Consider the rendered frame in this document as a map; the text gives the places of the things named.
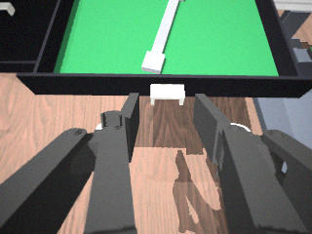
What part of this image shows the white bar with square ends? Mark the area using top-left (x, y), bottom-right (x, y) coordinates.
top-left (141, 0), bottom-right (184, 74)

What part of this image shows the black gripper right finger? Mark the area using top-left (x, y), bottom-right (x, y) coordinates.
top-left (193, 94), bottom-right (312, 234)

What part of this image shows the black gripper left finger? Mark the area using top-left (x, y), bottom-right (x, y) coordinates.
top-left (0, 93), bottom-right (139, 234)

